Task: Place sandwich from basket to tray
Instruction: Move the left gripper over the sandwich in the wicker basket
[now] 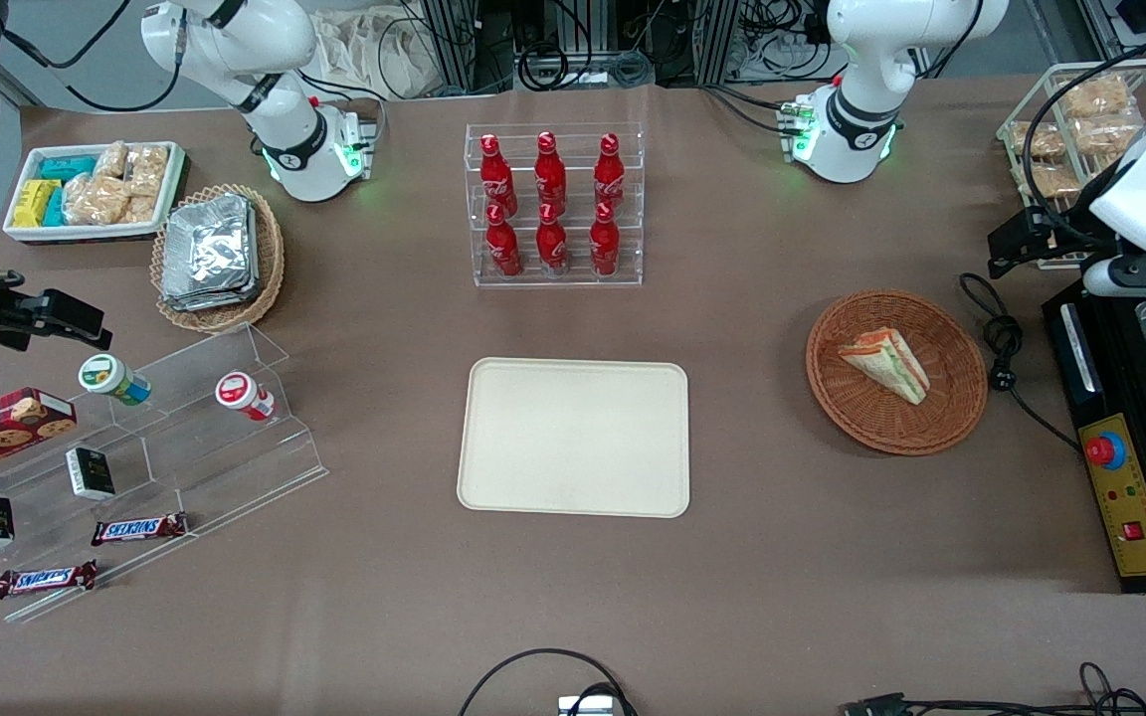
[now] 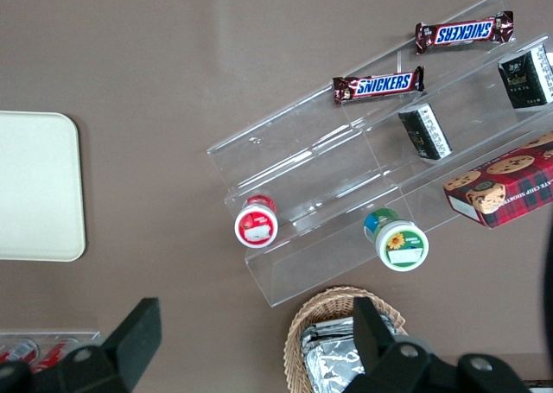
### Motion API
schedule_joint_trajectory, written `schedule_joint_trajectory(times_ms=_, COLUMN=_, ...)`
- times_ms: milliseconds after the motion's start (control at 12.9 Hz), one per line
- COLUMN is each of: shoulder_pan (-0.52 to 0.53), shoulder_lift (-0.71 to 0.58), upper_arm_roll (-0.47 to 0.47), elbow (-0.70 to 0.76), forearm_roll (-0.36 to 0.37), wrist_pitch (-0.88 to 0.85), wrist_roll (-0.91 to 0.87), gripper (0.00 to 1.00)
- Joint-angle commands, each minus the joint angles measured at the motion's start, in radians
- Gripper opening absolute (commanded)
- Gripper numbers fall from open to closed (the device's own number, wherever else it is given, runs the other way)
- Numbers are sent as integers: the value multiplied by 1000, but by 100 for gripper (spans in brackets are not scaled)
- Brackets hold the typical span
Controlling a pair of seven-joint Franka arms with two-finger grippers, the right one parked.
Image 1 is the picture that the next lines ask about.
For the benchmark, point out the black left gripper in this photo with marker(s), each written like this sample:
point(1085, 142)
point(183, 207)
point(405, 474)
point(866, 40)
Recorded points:
point(1057, 236)

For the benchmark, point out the triangular sandwich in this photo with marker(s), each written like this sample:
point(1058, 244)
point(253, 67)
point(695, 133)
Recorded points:
point(886, 363)

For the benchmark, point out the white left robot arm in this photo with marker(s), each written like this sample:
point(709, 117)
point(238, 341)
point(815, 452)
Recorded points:
point(861, 60)

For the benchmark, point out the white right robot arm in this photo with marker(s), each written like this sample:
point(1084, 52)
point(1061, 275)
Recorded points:
point(235, 40)

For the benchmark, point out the oval tan wicker basket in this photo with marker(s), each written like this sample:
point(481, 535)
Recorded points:
point(270, 259)

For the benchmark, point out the round brown wicker basket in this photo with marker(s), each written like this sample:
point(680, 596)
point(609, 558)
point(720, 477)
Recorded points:
point(871, 423)

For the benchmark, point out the beige plastic tray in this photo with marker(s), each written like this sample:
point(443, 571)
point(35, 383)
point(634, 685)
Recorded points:
point(573, 438)

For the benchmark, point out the green lid white cup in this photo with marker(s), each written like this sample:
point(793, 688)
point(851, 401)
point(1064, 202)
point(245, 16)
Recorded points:
point(107, 378)

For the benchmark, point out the clear bag of crackers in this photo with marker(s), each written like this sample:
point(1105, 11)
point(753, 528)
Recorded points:
point(1092, 95)
point(1039, 139)
point(1049, 181)
point(1102, 134)

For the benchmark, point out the white rectangular snack bin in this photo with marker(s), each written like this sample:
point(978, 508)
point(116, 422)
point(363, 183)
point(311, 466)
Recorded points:
point(86, 232)

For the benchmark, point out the teal snack pack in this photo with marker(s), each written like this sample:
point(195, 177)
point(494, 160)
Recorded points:
point(55, 209)
point(68, 167)

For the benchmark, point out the clear rice cracker bag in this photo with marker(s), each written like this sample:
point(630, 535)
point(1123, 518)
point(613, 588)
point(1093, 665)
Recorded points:
point(147, 169)
point(95, 199)
point(111, 159)
point(140, 209)

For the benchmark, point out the yellow snack pack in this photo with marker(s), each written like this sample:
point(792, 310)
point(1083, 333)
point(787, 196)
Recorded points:
point(34, 202)

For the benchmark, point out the silver foil pouch stack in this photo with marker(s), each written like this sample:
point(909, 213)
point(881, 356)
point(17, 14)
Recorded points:
point(207, 249)

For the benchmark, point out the black machine with yellow panel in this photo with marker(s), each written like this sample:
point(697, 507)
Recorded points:
point(1080, 398)

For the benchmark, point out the red lid white cup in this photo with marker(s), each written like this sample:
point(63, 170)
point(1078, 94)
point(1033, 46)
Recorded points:
point(238, 392)

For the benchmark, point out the clear acrylic stepped stand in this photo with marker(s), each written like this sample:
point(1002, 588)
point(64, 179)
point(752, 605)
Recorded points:
point(215, 467)

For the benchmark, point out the brown Snickers bar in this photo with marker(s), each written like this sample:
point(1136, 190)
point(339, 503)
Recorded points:
point(44, 580)
point(138, 529)

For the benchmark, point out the red emergency stop button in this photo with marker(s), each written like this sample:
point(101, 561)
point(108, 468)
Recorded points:
point(1105, 450)

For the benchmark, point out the beige cloth bag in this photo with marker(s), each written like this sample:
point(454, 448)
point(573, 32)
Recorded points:
point(374, 50)

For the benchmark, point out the red cola bottle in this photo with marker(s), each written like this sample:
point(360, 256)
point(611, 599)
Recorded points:
point(552, 247)
point(610, 177)
point(496, 179)
point(504, 249)
point(604, 246)
point(550, 177)

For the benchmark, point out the clear acrylic bottle rack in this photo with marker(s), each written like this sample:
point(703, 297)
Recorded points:
point(573, 280)

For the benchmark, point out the small grey device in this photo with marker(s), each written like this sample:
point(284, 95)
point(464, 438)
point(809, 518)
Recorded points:
point(588, 706)

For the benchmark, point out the aluminium frame post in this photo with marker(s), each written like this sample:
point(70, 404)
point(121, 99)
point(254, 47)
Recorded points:
point(717, 40)
point(452, 40)

